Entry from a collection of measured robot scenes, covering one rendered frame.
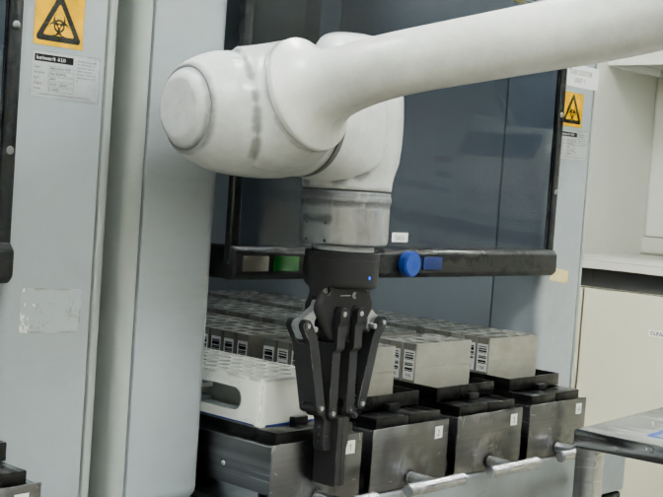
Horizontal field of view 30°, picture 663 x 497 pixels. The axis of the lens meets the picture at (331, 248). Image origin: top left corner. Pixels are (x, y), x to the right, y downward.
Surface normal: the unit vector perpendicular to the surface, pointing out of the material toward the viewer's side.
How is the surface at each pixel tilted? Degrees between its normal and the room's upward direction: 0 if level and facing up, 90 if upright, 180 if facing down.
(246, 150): 130
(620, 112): 90
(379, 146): 94
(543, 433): 90
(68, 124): 90
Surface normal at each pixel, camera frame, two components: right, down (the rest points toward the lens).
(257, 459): -0.67, -0.01
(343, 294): 0.74, 0.07
